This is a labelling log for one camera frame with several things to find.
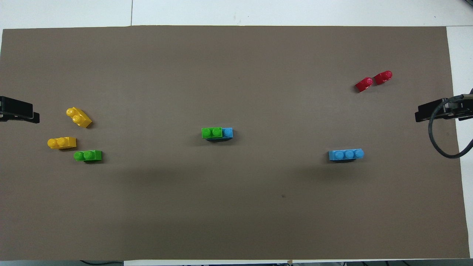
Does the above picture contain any green two-stud toy brick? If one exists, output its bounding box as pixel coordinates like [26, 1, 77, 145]
[201, 127, 223, 139]
[74, 150, 103, 163]

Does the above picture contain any blue three-stud toy brick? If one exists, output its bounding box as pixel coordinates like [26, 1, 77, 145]
[205, 127, 234, 142]
[329, 149, 365, 161]

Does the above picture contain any yellow two-stud toy brick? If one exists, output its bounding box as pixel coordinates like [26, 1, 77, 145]
[66, 107, 93, 129]
[47, 137, 77, 150]

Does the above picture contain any red one-stud toy brick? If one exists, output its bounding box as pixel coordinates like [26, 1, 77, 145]
[355, 77, 374, 93]
[374, 71, 393, 86]

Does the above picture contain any brown paper table mat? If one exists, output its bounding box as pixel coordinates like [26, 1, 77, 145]
[0, 25, 470, 261]

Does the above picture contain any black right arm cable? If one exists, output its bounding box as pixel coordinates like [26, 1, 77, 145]
[428, 94, 473, 159]

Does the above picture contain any thin black floor cable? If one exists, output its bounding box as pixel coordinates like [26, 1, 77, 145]
[79, 260, 124, 266]

